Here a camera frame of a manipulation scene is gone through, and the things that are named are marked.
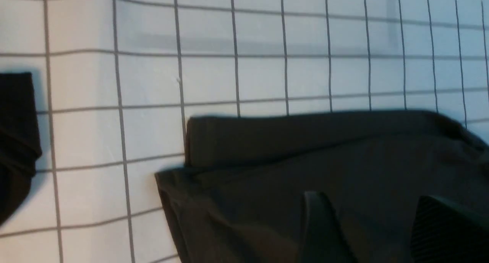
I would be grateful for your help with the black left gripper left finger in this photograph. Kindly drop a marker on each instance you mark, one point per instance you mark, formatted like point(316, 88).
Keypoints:
point(322, 240)

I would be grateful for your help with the gray long-sleeve top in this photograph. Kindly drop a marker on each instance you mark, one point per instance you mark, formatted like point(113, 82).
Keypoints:
point(238, 197)

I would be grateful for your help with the white gridded table mat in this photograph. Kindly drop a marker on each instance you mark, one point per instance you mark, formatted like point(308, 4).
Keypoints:
point(116, 80)

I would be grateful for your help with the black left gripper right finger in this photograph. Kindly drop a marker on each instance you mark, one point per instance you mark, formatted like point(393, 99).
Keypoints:
point(446, 232)

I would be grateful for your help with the black crumpled garment pile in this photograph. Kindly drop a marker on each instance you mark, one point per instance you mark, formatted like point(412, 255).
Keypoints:
point(20, 146)

